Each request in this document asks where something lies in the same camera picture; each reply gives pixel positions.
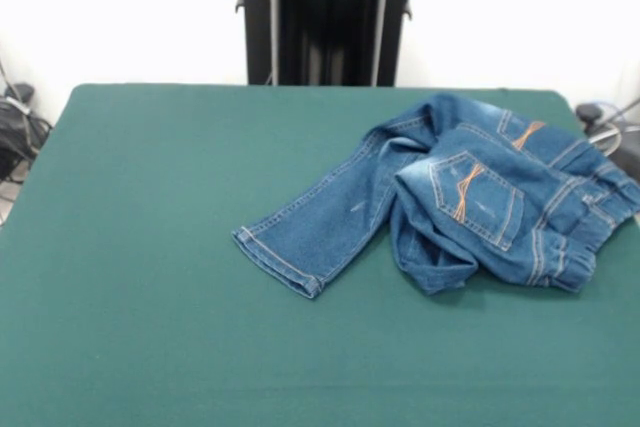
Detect dark green table cloth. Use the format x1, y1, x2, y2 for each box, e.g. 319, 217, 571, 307
0, 82, 640, 427

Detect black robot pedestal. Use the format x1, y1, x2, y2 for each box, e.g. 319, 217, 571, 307
232, 0, 436, 88

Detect blue denim jeans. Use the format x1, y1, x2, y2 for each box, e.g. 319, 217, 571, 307
230, 91, 640, 299

